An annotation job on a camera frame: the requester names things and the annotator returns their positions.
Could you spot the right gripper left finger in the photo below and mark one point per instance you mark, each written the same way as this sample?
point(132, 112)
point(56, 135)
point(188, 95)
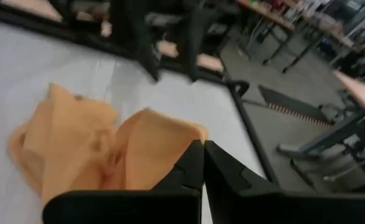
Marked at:
point(123, 208)

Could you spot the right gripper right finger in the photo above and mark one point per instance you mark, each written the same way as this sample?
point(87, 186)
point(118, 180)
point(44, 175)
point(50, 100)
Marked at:
point(263, 208)

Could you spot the orange waffle-weave towel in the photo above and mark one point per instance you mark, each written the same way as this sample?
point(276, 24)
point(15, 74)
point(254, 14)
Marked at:
point(76, 140)

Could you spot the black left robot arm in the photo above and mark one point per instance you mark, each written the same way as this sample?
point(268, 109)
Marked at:
point(129, 37)

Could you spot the small black orange-striped floor mat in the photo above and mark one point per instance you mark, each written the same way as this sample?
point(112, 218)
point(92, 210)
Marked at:
point(291, 107)

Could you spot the wooden desk top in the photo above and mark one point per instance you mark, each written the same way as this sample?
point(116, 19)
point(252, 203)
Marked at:
point(363, 93)

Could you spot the cluttered wooden workbench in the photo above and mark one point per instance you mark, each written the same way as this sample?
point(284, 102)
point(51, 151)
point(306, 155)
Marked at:
point(273, 15)

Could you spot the black aluminium table frame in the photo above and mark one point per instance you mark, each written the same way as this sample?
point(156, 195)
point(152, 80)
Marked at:
point(253, 132)

